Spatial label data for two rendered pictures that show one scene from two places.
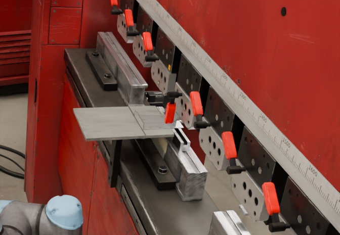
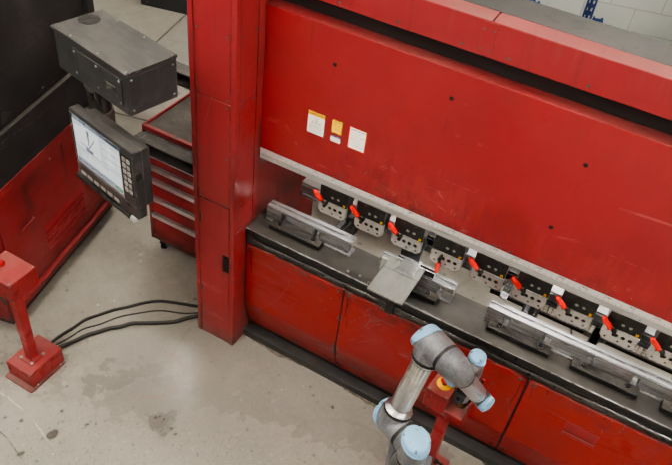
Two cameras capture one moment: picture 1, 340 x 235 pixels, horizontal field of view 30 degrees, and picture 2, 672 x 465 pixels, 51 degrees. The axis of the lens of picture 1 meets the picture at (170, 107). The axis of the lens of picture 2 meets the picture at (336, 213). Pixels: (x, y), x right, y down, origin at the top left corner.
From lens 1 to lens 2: 244 cm
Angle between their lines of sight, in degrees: 38
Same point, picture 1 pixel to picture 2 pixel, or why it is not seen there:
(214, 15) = (476, 220)
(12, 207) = not seen: hidden behind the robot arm
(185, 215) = (459, 311)
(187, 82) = (448, 249)
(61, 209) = (482, 358)
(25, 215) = not seen: hidden behind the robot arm
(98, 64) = (292, 231)
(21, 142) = (144, 290)
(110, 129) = (401, 290)
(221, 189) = not seen: hidden behind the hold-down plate
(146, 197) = (435, 313)
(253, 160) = (532, 285)
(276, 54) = (546, 243)
